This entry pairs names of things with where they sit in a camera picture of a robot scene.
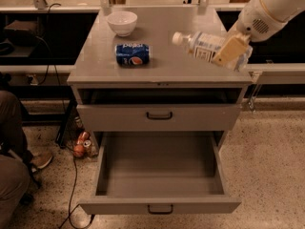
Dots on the brown shoe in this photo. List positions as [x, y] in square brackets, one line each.
[41, 160]

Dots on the open grey lower drawer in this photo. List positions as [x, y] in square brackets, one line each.
[136, 169]

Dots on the white ceramic bowl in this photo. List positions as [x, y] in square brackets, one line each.
[122, 23]

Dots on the clear plastic water bottle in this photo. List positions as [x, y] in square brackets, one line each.
[204, 46]

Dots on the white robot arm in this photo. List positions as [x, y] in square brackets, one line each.
[284, 10]

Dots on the black drawer handle upper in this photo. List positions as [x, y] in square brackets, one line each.
[166, 116]

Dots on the orange soda can on floor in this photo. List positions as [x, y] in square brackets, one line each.
[79, 150]

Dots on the blue pepsi can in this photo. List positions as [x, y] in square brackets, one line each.
[132, 54]

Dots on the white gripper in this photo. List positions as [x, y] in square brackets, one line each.
[254, 20]

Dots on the silver soda can on floor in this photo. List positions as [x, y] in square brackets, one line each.
[88, 147]

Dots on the black drawer handle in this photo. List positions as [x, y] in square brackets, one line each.
[160, 209]
[166, 116]

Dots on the person leg in brown trousers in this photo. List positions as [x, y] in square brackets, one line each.
[14, 175]

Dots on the black drawer handle lower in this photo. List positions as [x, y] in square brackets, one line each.
[160, 209]

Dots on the grey metal drawer cabinet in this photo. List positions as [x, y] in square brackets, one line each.
[171, 77]

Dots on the closed grey upper drawer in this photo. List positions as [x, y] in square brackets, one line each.
[193, 117]

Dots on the red soda can on floor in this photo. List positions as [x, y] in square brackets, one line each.
[83, 137]

